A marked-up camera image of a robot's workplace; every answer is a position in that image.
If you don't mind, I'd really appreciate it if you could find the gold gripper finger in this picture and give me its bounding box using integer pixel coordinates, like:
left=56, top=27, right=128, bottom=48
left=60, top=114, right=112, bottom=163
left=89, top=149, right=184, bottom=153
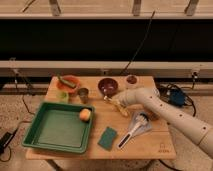
left=104, top=96, right=129, bottom=117

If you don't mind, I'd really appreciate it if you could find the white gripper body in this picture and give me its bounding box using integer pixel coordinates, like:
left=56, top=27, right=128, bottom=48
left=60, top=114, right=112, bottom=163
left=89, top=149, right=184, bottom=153
left=113, top=90, right=136, bottom=106

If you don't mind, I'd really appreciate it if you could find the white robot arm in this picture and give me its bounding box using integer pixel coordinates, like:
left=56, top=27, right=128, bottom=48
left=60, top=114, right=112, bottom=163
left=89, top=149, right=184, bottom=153
left=112, top=87, right=213, bottom=159

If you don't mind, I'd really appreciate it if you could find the purple bowl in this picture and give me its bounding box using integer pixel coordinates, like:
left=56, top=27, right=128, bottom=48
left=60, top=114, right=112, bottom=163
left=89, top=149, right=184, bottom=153
left=98, top=78, right=118, bottom=97

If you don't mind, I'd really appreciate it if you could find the white cup with brown content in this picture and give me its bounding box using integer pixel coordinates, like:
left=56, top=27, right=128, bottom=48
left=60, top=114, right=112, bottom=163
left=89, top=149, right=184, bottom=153
left=125, top=75, right=138, bottom=89

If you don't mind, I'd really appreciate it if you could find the white dish brush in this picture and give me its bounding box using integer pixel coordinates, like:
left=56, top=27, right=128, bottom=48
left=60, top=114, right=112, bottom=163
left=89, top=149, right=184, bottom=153
left=118, top=113, right=148, bottom=149

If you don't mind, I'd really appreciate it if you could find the wooden table board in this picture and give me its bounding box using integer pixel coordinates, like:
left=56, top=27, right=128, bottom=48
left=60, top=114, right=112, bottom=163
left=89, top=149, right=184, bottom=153
left=26, top=76, right=176, bottom=160

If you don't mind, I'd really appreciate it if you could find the yellow orange fruit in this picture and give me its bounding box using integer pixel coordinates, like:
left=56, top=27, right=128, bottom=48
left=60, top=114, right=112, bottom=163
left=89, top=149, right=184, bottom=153
left=79, top=109, right=91, bottom=122

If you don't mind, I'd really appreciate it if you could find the metal cup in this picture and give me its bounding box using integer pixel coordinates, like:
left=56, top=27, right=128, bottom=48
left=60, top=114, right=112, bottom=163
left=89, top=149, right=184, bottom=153
left=77, top=88, right=89, bottom=104

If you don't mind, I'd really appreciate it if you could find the green sponge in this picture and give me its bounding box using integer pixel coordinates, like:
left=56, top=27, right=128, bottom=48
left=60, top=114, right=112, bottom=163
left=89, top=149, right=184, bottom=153
left=98, top=127, right=117, bottom=151

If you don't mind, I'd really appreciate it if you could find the blue power box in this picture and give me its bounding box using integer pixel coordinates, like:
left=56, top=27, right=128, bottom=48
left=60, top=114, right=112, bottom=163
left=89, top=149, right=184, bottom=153
left=169, top=90, right=185, bottom=107

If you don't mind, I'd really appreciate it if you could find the orange plate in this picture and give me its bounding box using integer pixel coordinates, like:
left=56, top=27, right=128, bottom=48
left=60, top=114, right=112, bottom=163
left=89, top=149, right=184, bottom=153
left=56, top=75, right=80, bottom=94

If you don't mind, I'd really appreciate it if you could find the light green cup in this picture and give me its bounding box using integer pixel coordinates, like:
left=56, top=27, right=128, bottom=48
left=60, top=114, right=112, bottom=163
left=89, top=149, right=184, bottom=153
left=56, top=91, right=69, bottom=103

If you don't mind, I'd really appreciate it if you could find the green pepper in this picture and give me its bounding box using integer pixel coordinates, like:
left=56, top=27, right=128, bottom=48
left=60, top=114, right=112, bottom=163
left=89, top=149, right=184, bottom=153
left=57, top=76, right=76, bottom=88

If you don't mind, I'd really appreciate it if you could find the green plastic tray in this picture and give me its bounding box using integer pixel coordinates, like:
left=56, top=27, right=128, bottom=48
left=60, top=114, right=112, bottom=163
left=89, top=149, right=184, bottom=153
left=22, top=102, right=94, bottom=154

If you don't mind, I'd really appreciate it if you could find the black power adapter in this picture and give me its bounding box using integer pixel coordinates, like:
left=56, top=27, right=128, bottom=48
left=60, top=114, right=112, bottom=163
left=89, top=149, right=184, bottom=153
left=0, top=132, right=12, bottom=154

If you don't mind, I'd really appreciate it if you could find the black cable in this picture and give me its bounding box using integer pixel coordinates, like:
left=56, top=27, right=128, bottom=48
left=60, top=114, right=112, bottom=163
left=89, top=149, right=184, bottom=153
left=119, top=10, right=156, bottom=76

